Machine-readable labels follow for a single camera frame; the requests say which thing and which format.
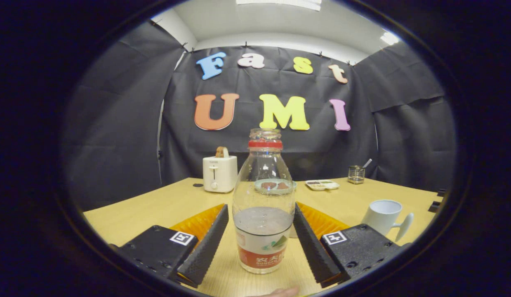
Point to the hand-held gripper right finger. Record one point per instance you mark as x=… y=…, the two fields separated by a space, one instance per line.
x=311 y=247

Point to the black backdrop cloth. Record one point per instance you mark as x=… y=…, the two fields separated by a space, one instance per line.
x=247 y=82

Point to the white cup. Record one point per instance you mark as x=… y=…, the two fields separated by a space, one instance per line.
x=383 y=218

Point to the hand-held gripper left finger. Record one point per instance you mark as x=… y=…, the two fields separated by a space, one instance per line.
x=206 y=247

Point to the metal spoon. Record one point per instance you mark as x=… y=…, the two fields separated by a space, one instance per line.
x=367 y=163

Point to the wooden table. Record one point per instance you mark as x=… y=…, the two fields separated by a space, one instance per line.
x=156 y=206

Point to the black table clamp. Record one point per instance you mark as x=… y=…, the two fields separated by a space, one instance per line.
x=435 y=206
x=441 y=192

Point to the clear plastic juice bottle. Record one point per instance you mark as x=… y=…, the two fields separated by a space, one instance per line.
x=263 y=243

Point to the white divided dish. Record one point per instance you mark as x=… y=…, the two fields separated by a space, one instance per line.
x=321 y=185

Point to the white toaster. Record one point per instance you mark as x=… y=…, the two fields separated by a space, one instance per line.
x=220 y=175

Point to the long ceiling light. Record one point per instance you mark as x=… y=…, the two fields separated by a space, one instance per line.
x=280 y=3

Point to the toasted bread slice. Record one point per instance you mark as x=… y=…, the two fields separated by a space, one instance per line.
x=222 y=152

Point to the small ceiling light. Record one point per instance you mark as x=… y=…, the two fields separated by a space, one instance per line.
x=389 y=38

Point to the pale green plate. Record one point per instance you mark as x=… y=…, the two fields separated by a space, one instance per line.
x=295 y=185

